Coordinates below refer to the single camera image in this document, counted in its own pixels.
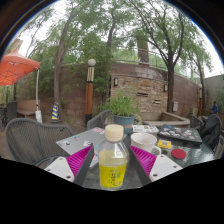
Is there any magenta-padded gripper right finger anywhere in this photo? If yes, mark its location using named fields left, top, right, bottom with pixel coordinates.
left=128, top=143, right=185, bottom=187

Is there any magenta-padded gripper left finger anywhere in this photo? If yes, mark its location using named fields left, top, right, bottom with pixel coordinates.
left=44, top=144, right=96, bottom=187

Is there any clear bottle with yellow label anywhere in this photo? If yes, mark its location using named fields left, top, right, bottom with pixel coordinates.
left=97, top=123, right=130, bottom=191

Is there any white mug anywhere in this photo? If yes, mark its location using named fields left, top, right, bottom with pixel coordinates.
left=129, top=132, right=163, bottom=158

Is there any grey laptop with stickers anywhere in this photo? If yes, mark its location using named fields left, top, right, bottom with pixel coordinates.
left=55, top=126, right=108, bottom=168

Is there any small yellow pack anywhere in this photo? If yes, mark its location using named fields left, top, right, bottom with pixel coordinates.
left=156, top=139, right=173, bottom=150

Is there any white printed magazine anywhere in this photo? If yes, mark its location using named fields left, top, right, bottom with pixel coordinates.
left=132, top=124, right=160, bottom=134

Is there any flat round red coaster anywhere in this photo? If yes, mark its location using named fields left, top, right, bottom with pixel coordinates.
left=170, top=148, right=187, bottom=160

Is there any black laptop with stickers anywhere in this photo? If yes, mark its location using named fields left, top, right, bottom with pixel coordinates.
left=157, top=124, right=203, bottom=145

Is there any blue yellow striped cone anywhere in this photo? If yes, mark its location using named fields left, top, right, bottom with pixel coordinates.
left=50, top=101, right=61, bottom=122

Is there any green plant in teal pot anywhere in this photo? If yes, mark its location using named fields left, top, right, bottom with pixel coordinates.
left=99, top=90, right=141, bottom=134

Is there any wooden bench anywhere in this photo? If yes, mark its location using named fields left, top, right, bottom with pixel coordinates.
left=16, top=99, right=38, bottom=118

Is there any dark forked-trunk tree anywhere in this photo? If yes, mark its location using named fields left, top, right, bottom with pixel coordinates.
left=129, top=0, right=214, bottom=114

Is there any dark wicker patio chair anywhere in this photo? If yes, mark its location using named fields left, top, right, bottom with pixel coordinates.
left=5, top=101, right=18, bottom=124

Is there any slanted brown-trunk tree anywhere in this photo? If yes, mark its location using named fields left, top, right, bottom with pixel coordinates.
left=29, top=0, right=114, bottom=121

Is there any person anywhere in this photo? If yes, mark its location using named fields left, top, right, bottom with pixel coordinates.
left=209, top=100, right=220, bottom=115

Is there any orange canopy tent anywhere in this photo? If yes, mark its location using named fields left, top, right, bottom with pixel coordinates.
left=0, top=48, right=43, bottom=123

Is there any brown lamp post, globe light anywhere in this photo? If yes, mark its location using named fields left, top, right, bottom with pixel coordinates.
left=84, top=58, right=97, bottom=126

